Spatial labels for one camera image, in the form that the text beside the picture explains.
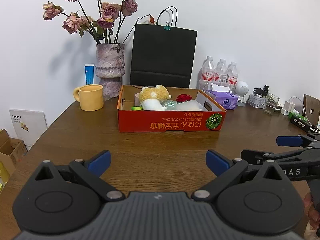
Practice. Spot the right water bottle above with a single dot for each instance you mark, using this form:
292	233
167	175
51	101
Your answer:
232	75

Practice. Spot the white orange plush toy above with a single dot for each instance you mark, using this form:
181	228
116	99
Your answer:
151	99

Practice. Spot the brown cardboard box on floor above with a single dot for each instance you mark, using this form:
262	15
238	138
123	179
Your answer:
12	152

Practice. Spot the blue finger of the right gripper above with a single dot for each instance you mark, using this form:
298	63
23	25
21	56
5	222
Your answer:
259	157
303	141

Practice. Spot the green tissue packet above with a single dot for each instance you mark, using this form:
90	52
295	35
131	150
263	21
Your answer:
136	108

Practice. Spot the blue white tube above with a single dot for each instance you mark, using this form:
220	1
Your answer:
89	73

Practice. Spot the left water bottle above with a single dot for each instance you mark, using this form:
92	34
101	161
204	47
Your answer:
207	74

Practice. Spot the middle water bottle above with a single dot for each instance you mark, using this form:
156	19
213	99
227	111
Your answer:
220	75

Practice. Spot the translucent plastic box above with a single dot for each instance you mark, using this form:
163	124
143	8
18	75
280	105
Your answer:
189	106

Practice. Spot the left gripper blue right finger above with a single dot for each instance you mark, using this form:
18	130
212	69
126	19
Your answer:
228	173

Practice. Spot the pink ceramic vase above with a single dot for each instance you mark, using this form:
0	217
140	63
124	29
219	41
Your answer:
110	68

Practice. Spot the orange cardboard box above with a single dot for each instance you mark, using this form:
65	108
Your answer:
129	120

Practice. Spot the white charger adapter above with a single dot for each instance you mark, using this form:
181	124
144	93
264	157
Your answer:
293	105

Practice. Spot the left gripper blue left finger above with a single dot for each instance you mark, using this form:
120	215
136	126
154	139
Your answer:
88	172

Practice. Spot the purple tissue pack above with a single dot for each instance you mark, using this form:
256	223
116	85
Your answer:
223	96

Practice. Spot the brown leather stand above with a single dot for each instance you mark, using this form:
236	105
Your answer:
312	106

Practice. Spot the yellow mug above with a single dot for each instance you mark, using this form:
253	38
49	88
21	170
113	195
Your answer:
90	97

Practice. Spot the pink cylindrical jar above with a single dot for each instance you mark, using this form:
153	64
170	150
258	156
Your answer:
137	101

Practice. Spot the black paper bag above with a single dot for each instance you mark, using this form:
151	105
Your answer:
162	57

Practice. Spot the black patterned box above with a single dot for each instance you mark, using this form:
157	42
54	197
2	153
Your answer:
300	122

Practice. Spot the iridescent plastic bag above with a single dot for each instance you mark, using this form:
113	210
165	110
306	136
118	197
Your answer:
169	104

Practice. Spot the green binder clip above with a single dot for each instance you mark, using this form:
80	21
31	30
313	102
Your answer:
167	26

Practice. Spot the person's right hand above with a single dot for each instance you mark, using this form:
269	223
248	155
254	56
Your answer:
313	216

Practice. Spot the clear glass cup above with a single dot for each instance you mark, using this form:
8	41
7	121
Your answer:
271	103

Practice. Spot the white robot figurine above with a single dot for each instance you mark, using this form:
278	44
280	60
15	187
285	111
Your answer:
241	89

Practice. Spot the red rose flower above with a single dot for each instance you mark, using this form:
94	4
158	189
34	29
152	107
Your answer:
183	98

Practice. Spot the water bottle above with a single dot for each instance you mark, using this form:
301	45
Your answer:
220	75
207	74
232	75

